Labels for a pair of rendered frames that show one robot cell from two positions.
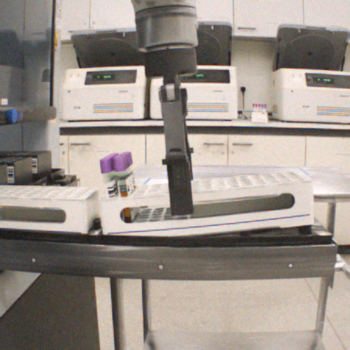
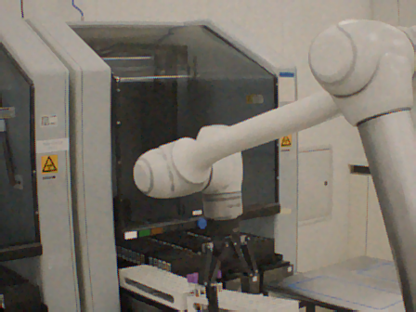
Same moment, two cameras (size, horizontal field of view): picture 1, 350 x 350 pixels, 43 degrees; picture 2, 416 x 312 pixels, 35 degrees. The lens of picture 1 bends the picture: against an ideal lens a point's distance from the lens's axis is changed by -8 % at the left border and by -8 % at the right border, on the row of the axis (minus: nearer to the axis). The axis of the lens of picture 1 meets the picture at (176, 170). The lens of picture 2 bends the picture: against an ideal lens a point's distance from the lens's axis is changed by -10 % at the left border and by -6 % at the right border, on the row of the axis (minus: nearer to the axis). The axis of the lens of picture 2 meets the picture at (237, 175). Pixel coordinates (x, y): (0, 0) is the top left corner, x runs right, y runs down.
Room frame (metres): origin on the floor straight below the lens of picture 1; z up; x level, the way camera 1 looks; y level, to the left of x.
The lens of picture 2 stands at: (-0.46, -1.18, 1.39)
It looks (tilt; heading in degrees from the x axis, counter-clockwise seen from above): 8 degrees down; 45
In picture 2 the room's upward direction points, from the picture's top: 1 degrees counter-clockwise
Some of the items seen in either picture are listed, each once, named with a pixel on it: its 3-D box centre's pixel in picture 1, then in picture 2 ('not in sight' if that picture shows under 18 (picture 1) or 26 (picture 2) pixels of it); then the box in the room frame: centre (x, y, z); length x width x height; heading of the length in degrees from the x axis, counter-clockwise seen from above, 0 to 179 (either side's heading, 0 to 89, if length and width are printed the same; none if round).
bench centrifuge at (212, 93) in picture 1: (194, 70); not in sight; (3.27, -0.12, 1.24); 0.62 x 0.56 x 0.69; 178
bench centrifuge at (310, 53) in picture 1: (312, 74); not in sight; (3.23, -0.97, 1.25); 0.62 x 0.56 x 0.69; 177
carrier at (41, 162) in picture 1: (41, 164); (259, 250); (1.14, 0.34, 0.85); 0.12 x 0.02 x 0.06; 176
